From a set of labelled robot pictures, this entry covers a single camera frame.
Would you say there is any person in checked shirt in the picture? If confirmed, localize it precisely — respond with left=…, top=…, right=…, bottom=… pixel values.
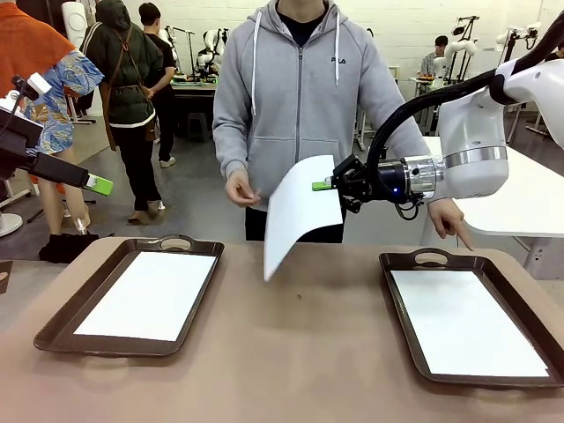
left=418, top=34, right=449, bottom=83

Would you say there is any black corrugated cable hose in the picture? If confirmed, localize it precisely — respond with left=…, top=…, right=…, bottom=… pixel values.
left=367, top=8, right=564, bottom=177

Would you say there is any person's right hand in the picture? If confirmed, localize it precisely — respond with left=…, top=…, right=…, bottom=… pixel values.
left=224, top=170, right=263, bottom=209

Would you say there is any brown plastic serving tray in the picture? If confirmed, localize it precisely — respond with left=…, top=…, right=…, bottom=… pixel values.
left=378, top=248, right=564, bottom=390
left=33, top=234, right=225, bottom=367

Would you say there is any person in dark green jacket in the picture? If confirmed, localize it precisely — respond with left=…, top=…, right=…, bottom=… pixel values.
left=80, top=0, right=165, bottom=225

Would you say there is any person's right forearm grey sleeve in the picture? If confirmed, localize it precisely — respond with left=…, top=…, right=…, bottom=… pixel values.
left=212, top=118, right=250, bottom=182

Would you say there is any brown wooden board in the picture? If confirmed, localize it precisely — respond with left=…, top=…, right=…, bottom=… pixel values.
left=0, top=259, right=14, bottom=296

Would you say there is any white rounded table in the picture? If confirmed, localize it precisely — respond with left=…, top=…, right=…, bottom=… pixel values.
left=420, top=136, right=564, bottom=248

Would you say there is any person's left forearm grey sleeve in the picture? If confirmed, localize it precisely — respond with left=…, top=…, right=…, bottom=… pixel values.
left=376, top=109, right=455, bottom=208

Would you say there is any white round stand base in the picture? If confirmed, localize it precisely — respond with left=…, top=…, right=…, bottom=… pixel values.
left=0, top=212, right=24, bottom=239

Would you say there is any person in grey hoodie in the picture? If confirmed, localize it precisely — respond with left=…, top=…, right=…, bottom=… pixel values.
left=211, top=0, right=442, bottom=244

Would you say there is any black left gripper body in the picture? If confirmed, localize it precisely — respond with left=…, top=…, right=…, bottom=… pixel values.
left=0, top=108, right=44, bottom=180

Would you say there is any person's left hand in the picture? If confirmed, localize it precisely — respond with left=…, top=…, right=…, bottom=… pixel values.
left=427, top=198, right=477, bottom=252

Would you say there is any person in black t-shirt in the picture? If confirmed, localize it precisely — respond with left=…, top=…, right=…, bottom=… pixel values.
left=138, top=2, right=178, bottom=169

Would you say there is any dark stool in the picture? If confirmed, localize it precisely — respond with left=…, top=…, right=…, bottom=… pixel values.
left=187, top=112, right=211, bottom=143

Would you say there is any cluttered background workbench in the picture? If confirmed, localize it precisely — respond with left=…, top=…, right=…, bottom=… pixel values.
left=169, top=74, right=219, bottom=129

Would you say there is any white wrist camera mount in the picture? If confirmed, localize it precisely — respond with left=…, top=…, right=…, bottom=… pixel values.
left=0, top=72, right=53, bottom=120

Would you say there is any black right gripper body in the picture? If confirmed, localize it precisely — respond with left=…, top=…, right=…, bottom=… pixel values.
left=330, top=153, right=410, bottom=216

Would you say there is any mannequin in orange floral clothes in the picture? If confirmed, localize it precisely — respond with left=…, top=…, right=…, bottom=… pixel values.
left=0, top=0, right=106, bottom=239

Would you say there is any white A4 paper sheet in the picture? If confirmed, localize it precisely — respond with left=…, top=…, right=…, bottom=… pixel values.
left=390, top=269, right=552, bottom=379
left=72, top=249, right=219, bottom=343
left=263, top=153, right=345, bottom=283

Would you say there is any black tripod pole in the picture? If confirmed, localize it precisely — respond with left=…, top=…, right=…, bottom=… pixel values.
left=501, top=26, right=523, bottom=65

